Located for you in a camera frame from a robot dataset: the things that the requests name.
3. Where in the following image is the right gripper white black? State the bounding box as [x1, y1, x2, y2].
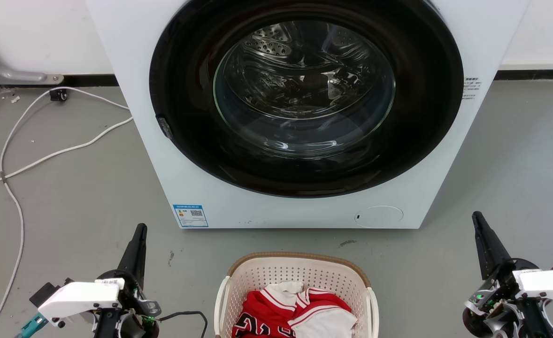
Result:
[462, 211, 553, 338]

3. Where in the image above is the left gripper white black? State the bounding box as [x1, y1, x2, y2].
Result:
[30, 223, 162, 338]

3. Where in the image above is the cream plastic laundry basket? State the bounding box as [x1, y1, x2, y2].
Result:
[214, 252, 380, 338]

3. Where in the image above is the blue energy label sticker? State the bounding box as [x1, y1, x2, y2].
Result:
[173, 204, 209, 228]

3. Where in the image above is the round white filter cover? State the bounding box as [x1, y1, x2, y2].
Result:
[354, 206, 404, 229]

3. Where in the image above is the red and white jersey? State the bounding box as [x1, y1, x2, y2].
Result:
[232, 282, 353, 338]

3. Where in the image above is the black round washer door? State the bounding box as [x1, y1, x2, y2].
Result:
[149, 0, 465, 198]

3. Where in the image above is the small printed text sticker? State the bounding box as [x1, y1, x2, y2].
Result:
[461, 77, 483, 100]

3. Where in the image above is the white garment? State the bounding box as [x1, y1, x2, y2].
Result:
[288, 306, 358, 338]

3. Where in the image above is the white front-load washing machine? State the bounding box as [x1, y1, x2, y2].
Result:
[85, 0, 532, 230]

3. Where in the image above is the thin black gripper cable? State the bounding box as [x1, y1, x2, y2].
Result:
[158, 310, 209, 338]

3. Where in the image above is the teal cable connector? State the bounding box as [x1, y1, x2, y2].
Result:
[15, 313, 49, 338]

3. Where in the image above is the thick white power cable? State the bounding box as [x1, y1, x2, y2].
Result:
[0, 116, 134, 192]

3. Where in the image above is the thin white cable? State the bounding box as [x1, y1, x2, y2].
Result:
[0, 86, 131, 338]

